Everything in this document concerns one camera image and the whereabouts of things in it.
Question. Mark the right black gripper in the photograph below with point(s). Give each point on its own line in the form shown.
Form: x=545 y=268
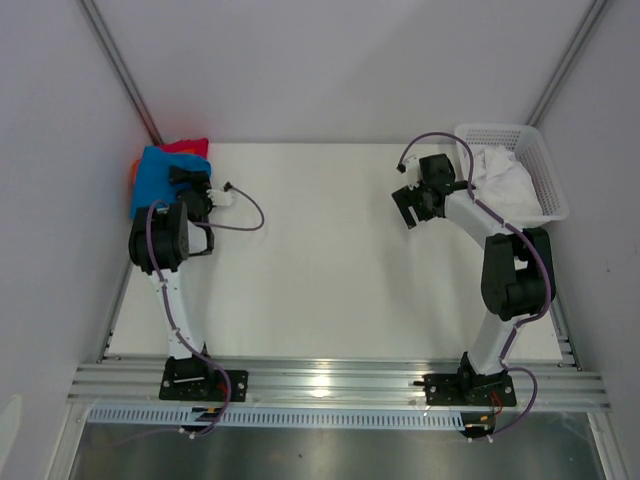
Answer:
x=406 y=198

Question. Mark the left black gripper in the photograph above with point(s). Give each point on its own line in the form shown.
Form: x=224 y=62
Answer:
x=199 y=179

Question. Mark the blue t shirt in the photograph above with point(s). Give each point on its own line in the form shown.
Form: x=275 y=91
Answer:
x=138 y=201

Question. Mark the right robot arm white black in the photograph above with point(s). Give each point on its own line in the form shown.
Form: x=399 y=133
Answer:
x=516 y=279

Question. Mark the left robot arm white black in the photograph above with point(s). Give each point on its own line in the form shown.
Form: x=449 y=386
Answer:
x=168 y=211

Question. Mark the folded pink t shirt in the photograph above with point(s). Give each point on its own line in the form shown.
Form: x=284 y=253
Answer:
x=199 y=147

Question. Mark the folded orange t shirt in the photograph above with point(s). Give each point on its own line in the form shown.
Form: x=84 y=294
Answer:
x=149 y=174

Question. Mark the white t shirt in basket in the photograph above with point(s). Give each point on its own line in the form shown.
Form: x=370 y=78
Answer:
x=503 y=183

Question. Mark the white plastic basket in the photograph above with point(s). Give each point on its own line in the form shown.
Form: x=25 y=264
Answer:
x=530 y=149

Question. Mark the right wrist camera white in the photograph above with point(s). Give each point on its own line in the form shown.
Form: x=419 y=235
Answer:
x=410 y=168

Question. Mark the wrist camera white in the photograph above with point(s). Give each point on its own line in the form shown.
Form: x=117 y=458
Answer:
x=410 y=168
x=223 y=197

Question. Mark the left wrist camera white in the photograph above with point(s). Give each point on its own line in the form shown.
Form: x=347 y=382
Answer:
x=223 y=197

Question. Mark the left aluminium corner post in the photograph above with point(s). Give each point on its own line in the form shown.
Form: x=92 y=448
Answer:
x=111 y=51

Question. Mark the aluminium corner post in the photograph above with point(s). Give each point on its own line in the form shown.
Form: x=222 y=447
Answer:
x=576 y=47
x=111 y=51

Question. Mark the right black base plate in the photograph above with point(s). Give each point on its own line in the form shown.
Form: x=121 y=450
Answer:
x=469 y=390

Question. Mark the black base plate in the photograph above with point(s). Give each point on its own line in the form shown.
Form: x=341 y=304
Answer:
x=205 y=387
x=469 y=390

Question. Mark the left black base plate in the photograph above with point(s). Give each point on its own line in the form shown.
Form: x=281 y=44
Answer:
x=205 y=387

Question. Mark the aluminium mounting rail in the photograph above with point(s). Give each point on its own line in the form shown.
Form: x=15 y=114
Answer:
x=334 y=383

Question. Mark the white slotted cable duct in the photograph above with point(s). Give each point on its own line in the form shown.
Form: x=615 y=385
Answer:
x=279 y=417

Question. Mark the right aluminium corner post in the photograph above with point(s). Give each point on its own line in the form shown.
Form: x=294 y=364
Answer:
x=576 y=47

